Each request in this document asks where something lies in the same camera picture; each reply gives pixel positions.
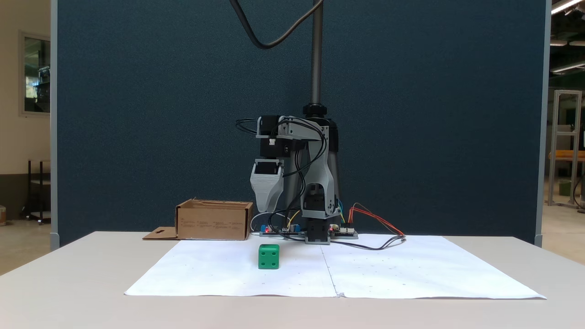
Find green dice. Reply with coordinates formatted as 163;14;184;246
258;244;280;270

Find blue power circuit board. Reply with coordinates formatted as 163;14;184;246
260;224;303;237

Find black hanging camera cable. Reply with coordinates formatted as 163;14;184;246
229;0;323;50

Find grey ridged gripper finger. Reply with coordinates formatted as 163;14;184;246
250;177;285;213

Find white paper sheet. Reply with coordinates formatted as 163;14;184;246
124;239;339;298
322;235;547;300

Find grey camera pole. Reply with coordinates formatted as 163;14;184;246
302;0;341;215

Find black cable with orange wires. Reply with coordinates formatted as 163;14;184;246
331;203;407;251

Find framed window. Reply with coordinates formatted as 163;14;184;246
19;31;51;117

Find aluminium frame rack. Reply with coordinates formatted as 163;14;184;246
548;90;584;209

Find dark blue partition panel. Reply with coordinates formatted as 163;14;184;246
50;0;552;250

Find brown cardboard box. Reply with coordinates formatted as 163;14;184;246
143;198;254;241

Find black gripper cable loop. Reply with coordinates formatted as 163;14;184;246
236;118;262;136

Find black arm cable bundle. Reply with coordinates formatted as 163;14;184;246
269;118;328;231

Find black shelf cart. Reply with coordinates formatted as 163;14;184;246
25;159;52;225

